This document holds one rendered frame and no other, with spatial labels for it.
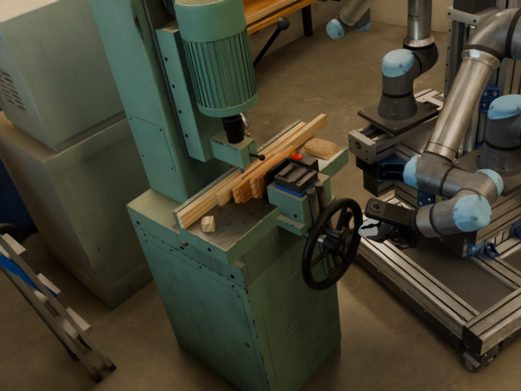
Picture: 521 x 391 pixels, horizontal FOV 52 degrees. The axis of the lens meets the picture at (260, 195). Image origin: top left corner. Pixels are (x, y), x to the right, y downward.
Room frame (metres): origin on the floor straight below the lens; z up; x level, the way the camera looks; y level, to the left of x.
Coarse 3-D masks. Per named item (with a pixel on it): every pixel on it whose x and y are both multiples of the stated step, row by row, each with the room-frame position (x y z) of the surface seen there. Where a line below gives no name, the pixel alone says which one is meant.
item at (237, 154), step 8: (216, 136) 1.45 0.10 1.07; (224, 136) 1.44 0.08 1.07; (216, 144) 1.42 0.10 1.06; (224, 144) 1.39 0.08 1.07; (232, 144) 1.38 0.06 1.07; (240, 144) 1.37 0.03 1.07; (248, 144) 1.37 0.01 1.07; (256, 144) 1.39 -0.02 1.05; (216, 152) 1.42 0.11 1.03; (224, 152) 1.39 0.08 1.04; (232, 152) 1.37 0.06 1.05; (240, 152) 1.34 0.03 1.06; (248, 152) 1.36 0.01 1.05; (256, 152) 1.38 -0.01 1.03; (224, 160) 1.40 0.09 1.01; (232, 160) 1.37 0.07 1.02; (240, 160) 1.34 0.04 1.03; (248, 160) 1.36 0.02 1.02
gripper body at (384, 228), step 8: (416, 208) 0.96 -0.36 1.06; (384, 224) 0.99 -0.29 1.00; (384, 232) 0.96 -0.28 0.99; (392, 232) 0.95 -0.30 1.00; (400, 232) 0.95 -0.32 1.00; (408, 232) 0.95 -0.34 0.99; (416, 232) 0.91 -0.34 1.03; (392, 240) 0.98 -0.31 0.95; (400, 240) 0.95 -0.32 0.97; (408, 240) 0.94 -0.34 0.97; (416, 240) 0.95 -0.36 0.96; (400, 248) 0.96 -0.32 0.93; (408, 248) 0.95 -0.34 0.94
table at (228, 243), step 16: (304, 144) 1.58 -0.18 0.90; (336, 144) 1.54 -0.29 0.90; (320, 160) 1.46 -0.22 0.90; (336, 160) 1.46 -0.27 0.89; (224, 208) 1.30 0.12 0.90; (240, 208) 1.29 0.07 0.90; (256, 208) 1.27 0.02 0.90; (272, 208) 1.26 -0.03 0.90; (192, 224) 1.25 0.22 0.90; (224, 224) 1.22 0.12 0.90; (240, 224) 1.21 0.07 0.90; (256, 224) 1.20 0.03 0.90; (272, 224) 1.23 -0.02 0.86; (288, 224) 1.21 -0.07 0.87; (304, 224) 1.19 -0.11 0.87; (192, 240) 1.22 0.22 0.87; (208, 240) 1.16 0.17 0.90; (224, 240) 1.15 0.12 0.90; (240, 240) 1.14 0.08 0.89; (256, 240) 1.18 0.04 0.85; (224, 256) 1.11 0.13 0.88; (240, 256) 1.14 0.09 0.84
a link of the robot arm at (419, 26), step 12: (408, 0) 1.92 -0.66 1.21; (420, 0) 1.87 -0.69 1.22; (408, 12) 1.91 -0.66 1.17; (420, 12) 1.87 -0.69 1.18; (408, 24) 1.91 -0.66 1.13; (420, 24) 1.87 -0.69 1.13; (408, 36) 1.91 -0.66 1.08; (420, 36) 1.87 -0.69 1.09; (432, 36) 1.90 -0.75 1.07; (408, 48) 1.88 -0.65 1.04; (420, 48) 1.86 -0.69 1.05; (432, 48) 1.87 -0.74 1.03; (420, 60) 1.84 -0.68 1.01; (432, 60) 1.87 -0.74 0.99
